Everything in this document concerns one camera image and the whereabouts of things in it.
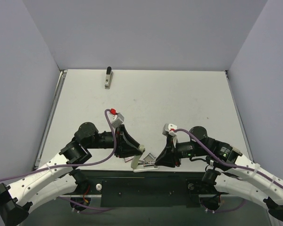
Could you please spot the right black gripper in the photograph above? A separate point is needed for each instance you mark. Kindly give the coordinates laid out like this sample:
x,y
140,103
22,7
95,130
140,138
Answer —
x,y
170,152

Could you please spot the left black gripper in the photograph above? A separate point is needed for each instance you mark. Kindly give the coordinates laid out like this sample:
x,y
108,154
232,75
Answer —
x,y
119,143

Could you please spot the staple box tray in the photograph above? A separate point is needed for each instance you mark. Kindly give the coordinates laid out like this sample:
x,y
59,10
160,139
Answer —
x,y
149,158

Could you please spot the beige stapler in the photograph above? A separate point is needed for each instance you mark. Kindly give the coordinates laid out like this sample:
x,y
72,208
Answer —
x,y
138,165

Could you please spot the grey black stapler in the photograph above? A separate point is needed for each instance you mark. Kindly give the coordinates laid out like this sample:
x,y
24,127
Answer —
x,y
109,76

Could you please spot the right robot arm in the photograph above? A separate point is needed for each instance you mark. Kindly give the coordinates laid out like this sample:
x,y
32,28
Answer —
x,y
230,171

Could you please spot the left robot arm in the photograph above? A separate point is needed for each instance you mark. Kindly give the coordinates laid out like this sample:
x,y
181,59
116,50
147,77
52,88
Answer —
x,y
60,175

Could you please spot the red staple box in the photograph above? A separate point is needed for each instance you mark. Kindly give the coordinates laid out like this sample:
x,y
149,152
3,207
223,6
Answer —
x,y
128,159

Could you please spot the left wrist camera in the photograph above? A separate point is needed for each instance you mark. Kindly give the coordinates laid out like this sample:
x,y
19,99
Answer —
x,y
117,118

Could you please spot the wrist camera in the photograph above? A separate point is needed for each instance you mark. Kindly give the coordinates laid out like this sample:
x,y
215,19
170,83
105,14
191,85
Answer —
x,y
117,118
169,129

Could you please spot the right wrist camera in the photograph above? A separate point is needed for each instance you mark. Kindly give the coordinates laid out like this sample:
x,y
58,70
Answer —
x,y
169,129

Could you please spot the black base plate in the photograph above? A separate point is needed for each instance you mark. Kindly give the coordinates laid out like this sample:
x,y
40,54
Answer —
x,y
148,189

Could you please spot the aluminium frame rail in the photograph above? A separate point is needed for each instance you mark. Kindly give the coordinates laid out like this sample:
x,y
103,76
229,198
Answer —
x,y
58,90

